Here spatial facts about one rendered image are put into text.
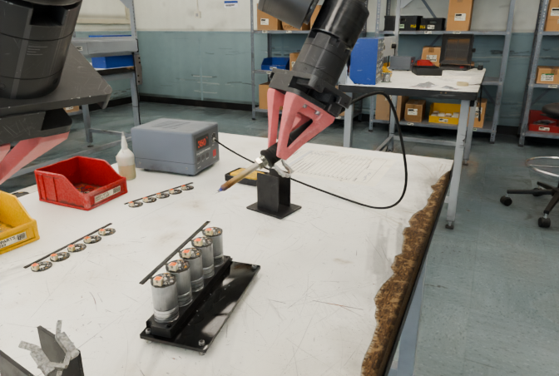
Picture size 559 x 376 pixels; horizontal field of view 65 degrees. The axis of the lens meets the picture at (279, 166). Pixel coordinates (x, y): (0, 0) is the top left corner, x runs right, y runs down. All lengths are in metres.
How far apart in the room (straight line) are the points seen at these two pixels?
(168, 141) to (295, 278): 0.47
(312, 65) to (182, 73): 5.82
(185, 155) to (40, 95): 0.67
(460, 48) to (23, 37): 3.37
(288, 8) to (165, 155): 0.50
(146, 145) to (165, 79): 5.56
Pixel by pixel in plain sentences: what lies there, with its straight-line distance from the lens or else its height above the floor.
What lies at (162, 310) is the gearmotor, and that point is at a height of 0.79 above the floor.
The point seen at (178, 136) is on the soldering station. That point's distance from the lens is 0.92.
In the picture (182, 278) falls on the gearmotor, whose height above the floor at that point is 0.80.
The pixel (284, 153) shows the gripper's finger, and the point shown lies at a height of 0.90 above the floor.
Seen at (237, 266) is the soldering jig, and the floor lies 0.76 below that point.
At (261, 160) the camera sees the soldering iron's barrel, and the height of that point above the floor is 0.90.
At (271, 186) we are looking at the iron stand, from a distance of 0.73.
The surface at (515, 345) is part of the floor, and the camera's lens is 1.83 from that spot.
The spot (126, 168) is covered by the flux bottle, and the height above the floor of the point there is 0.78.
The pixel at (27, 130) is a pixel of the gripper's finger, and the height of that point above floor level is 1.00.
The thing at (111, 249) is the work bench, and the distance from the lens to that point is 0.67.
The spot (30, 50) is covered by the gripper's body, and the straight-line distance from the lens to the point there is 0.25.
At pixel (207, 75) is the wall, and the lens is 6.08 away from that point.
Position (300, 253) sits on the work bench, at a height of 0.75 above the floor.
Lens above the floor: 1.05
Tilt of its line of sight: 18 degrees down
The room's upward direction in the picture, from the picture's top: straight up
